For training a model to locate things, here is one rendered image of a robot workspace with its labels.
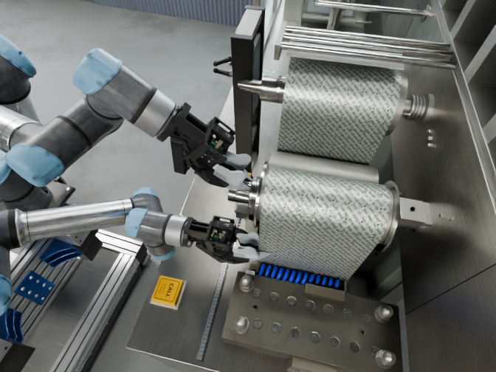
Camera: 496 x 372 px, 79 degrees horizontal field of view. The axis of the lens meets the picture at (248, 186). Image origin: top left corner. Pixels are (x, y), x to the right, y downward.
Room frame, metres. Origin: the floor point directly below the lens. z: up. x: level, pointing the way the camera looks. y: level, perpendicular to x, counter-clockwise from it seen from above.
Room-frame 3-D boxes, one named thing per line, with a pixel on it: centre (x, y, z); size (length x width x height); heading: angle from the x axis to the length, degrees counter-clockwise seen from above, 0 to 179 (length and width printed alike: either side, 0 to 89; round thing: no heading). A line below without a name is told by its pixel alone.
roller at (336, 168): (0.46, -0.18, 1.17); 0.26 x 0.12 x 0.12; 78
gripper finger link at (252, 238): (0.33, -0.02, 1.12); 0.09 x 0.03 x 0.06; 79
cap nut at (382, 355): (0.08, -0.30, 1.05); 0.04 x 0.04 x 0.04
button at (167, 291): (0.26, 0.23, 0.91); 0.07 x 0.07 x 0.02; 78
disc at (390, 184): (0.31, -0.28, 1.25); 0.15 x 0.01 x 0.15; 168
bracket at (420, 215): (0.30, -0.32, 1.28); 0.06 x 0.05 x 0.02; 78
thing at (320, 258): (0.28, -0.14, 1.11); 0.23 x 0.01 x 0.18; 78
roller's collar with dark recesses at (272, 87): (0.62, -0.06, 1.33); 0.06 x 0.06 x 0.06; 78
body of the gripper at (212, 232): (0.33, 0.09, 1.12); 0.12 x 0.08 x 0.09; 78
